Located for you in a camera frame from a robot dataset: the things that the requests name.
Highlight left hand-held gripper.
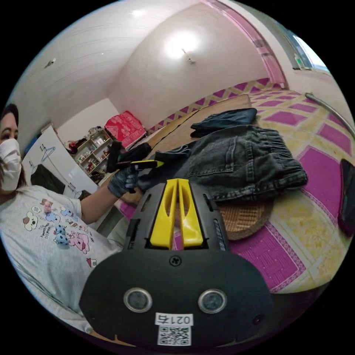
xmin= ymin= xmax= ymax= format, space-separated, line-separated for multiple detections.
xmin=116 ymin=142 xmax=165 ymax=170

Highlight bed with purple yellow mat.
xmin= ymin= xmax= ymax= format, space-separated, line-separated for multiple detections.
xmin=116 ymin=77 xmax=355 ymax=294

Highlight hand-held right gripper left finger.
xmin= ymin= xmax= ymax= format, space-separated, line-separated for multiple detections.
xmin=150 ymin=179 xmax=178 ymax=248

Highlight dark blue jeans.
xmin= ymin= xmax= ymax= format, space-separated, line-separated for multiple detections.
xmin=190 ymin=108 xmax=258 ymax=138

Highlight person's body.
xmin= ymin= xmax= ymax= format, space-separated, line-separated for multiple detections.
xmin=0 ymin=103 xmax=126 ymax=332

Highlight person's left hand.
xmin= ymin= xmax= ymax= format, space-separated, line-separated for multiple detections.
xmin=107 ymin=166 xmax=140 ymax=199

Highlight white cupboard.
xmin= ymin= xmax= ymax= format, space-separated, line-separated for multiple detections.
xmin=21 ymin=126 xmax=99 ymax=199

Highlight red patterned quilt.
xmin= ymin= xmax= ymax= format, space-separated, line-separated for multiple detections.
xmin=104 ymin=111 xmax=148 ymax=149

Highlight gray jeans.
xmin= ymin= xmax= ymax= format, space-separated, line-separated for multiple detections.
xmin=138 ymin=124 xmax=309 ymax=202

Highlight round woven cushion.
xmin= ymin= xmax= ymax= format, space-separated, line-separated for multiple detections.
xmin=218 ymin=197 xmax=275 ymax=241

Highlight window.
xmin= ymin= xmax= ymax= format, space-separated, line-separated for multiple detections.
xmin=288 ymin=33 xmax=331 ymax=73

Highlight curved metal pipe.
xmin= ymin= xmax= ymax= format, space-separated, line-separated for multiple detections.
xmin=305 ymin=92 xmax=355 ymax=134

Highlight dark phone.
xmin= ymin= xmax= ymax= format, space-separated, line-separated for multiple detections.
xmin=337 ymin=158 xmax=355 ymax=238

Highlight person's left forearm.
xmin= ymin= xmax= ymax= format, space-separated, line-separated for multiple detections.
xmin=80 ymin=184 xmax=120 ymax=226

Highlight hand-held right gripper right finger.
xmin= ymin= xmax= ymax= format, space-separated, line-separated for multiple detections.
xmin=178 ymin=179 xmax=204 ymax=249

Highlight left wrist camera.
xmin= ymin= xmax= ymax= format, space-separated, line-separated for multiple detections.
xmin=106 ymin=141 xmax=123 ymax=173

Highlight white shelf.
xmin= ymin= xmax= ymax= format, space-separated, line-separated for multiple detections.
xmin=73 ymin=128 xmax=115 ymax=176

